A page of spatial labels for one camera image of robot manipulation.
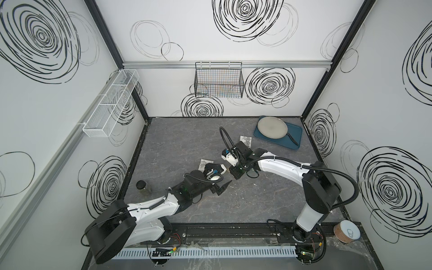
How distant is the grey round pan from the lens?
1105 mm

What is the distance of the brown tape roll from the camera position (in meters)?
0.70

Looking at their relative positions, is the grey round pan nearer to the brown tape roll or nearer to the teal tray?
the teal tray

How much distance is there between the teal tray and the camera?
3.52ft

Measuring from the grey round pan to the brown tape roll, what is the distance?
0.48m

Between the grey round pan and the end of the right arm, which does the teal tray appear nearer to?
the grey round pan

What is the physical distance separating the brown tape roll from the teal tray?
450mm
